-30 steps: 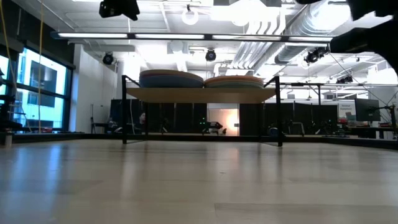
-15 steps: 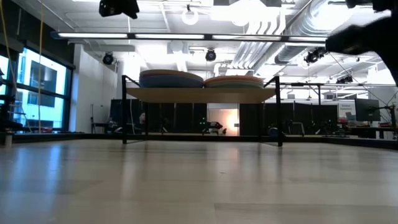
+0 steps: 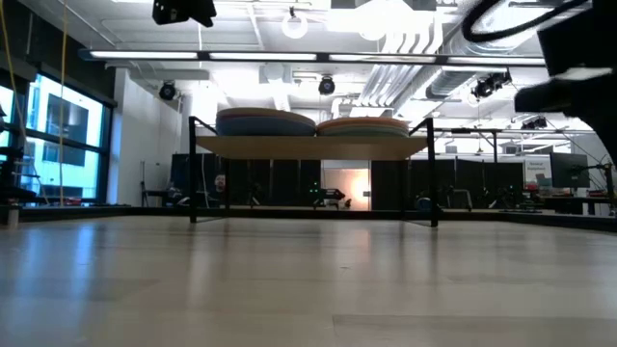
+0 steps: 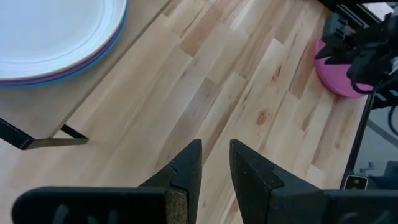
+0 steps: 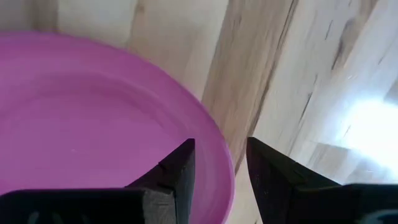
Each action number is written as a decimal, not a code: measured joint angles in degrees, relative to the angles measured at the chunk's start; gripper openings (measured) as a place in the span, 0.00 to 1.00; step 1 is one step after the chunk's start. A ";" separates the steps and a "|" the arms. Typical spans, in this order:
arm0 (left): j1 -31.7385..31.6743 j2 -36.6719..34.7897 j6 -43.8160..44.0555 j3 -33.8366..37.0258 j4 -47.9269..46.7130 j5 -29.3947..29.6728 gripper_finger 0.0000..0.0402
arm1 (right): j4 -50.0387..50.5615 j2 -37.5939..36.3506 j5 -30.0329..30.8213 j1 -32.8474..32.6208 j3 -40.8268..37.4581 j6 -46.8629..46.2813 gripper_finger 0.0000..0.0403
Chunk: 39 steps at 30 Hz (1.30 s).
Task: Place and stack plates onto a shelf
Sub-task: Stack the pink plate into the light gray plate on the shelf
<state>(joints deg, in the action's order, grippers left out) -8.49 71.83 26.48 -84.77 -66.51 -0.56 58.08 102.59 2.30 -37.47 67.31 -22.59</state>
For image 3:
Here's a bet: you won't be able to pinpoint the terracotta plate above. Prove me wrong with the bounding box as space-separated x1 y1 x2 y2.
317 120 410 126

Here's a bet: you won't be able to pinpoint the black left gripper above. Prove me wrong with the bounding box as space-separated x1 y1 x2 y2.
187 0 218 29

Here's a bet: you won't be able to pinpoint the black background monitor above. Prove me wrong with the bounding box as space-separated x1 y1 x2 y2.
549 151 592 190

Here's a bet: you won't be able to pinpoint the black aluminium table frame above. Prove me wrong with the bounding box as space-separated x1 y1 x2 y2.
0 204 617 233

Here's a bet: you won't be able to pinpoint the silver ventilation duct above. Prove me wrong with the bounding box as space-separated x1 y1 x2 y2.
394 0 512 100

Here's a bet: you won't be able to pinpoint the pale peach plate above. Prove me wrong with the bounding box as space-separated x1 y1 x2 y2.
320 117 407 122

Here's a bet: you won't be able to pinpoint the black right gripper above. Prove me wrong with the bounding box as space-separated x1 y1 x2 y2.
513 0 617 165

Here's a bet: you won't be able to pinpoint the large window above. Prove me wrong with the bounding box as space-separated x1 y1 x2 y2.
0 71 115 206

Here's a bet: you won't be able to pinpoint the white sign poster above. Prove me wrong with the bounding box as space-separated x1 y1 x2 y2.
523 156 553 189

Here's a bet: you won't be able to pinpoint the light grey plate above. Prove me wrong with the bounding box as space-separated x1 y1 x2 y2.
316 123 411 129

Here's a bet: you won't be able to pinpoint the purple plate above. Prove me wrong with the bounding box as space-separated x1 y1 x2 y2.
216 114 317 121

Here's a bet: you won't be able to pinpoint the wooden shelf, black metal legs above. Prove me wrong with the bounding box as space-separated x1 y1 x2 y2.
187 115 441 228

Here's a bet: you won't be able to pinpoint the black background robot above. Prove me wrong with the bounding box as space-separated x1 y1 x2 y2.
308 181 349 211

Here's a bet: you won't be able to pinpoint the pale teal plate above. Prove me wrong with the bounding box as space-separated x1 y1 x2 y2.
316 126 412 139

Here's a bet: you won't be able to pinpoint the black partition wall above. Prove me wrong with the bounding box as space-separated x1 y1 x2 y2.
171 152 525 212

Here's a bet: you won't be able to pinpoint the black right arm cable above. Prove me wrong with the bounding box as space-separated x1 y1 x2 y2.
461 0 592 44

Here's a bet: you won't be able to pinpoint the long ceiling light bar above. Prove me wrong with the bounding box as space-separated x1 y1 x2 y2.
79 47 549 67

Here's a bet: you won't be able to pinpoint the blue plate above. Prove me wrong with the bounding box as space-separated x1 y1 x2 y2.
215 119 317 138

